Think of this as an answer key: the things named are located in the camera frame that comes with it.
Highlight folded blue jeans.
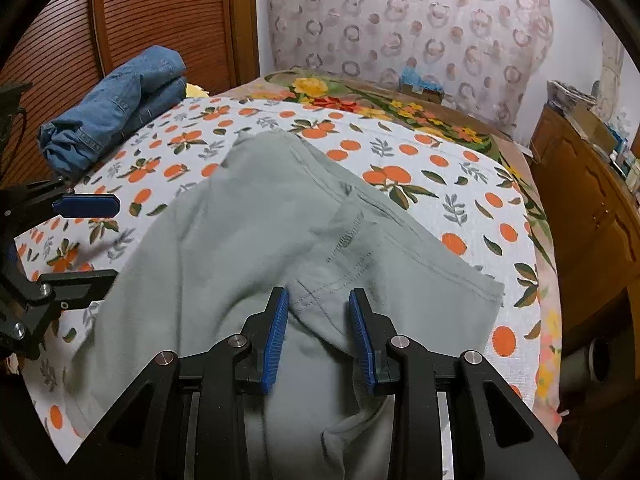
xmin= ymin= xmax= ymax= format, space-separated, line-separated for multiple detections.
xmin=39 ymin=45 xmax=188 ymax=181

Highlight pink floral quilt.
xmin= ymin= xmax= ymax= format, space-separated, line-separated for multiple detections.
xmin=520 ymin=150 xmax=568 ymax=433

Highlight orange fruit print bed sheet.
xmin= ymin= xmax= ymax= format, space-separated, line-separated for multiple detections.
xmin=15 ymin=95 xmax=543 ymax=466

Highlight grey-green pants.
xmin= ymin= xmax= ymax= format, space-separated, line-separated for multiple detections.
xmin=65 ymin=127 xmax=506 ymax=480

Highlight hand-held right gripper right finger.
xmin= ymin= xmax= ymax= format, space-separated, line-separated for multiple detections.
xmin=349 ymin=287 xmax=581 ymax=480

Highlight wooden louvered wardrobe door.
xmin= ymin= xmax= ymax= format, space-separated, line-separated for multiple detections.
xmin=0 ymin=0 xmax=108 ymax=126
xmin=90 ymin=0 xmax=261 ymax=106

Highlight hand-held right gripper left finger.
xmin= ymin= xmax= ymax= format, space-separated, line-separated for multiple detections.
xmin=65 ymin=287 xmax=291 ymax=480

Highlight pile of boxes and papers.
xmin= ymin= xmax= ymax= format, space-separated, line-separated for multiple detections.
xmin=547 ymin=77 xmax=640 ymax=181

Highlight ring pattern curtain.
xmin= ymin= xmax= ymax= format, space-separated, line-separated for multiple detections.
xmin=265 ymin=0 xmax=556 ymax=126

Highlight grey cylindrical tube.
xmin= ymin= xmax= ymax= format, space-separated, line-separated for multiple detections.
xmin=565 ymin=337 xmax=613 ymax=386

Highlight brown wooden dresser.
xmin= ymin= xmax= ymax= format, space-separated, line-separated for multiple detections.
xmin=530 ymin=105 xmax=640 ymax=411

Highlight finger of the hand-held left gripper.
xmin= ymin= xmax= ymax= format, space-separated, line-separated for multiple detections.
xmin=0 ymin=179 xmax=121 ymax=232
xmin=0 ymin=269 xmax=118 ymax=360

